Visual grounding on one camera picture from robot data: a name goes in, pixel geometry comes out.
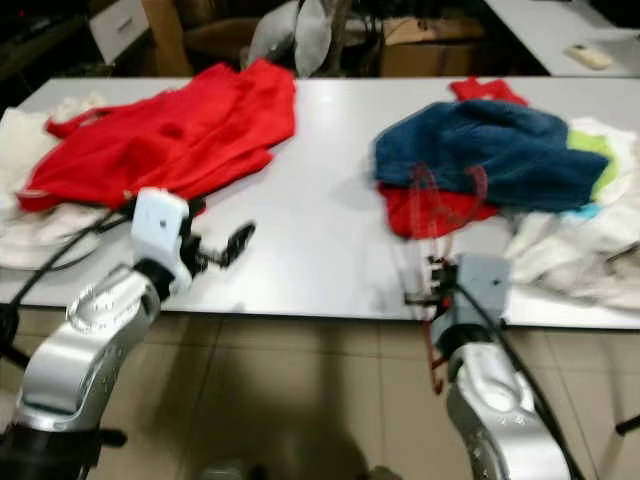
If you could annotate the red plastic hanger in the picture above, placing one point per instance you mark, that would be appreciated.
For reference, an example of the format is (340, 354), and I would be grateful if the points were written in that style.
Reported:
(435, 380)

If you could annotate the blue denim jeans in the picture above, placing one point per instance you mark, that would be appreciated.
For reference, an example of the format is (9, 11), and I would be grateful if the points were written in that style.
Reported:
(480, 150)

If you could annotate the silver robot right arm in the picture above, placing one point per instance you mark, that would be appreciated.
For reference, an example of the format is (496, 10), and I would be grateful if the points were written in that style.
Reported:
(500, 410)

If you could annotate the large red sweater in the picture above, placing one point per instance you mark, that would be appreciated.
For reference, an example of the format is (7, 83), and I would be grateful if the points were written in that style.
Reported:
(160, 140)

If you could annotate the white sweatshirt cyan print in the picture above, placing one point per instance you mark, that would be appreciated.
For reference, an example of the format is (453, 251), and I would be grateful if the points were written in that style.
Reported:
(580, 250)

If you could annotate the black tripod stand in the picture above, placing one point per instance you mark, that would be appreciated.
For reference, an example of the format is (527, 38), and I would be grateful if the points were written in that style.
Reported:
(10, 330)

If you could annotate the cream knit garment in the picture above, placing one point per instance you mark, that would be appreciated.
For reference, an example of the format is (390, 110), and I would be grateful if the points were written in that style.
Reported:
(25, 200)

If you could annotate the lime green garment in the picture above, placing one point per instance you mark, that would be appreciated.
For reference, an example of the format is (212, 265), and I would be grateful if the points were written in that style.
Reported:
(592, 150)

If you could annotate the brown cardboard sheet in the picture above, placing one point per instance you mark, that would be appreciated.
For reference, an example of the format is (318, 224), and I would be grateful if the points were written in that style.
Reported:
(168, 40)

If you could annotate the grey padded chair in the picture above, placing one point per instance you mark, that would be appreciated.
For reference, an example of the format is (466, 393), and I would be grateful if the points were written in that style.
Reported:
(310, 35)

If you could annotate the grey robot left leg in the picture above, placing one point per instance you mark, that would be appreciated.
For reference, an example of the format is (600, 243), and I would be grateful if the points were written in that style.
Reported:
(225, 472)

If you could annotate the open brown cardboard box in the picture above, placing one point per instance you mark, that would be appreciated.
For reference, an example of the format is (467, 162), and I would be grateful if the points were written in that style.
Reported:
(435, 55)

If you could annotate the white sign board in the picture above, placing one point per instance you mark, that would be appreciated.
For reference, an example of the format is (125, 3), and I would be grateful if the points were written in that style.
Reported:
(118, 28)

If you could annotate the small beige box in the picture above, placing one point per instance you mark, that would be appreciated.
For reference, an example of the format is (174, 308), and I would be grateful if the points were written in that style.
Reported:
(588, 56)

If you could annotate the white desk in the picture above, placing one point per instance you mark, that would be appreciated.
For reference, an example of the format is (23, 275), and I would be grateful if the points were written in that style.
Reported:
(550, 25)

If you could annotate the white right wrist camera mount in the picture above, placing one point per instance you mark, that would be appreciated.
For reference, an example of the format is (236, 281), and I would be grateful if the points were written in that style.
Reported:
(480, 285)

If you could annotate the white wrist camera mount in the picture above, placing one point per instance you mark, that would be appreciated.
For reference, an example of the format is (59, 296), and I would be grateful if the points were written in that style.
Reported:
(158, 225)
(480, 285)

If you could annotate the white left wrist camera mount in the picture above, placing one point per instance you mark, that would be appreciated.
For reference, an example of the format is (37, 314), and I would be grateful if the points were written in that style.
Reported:
(158, 225)

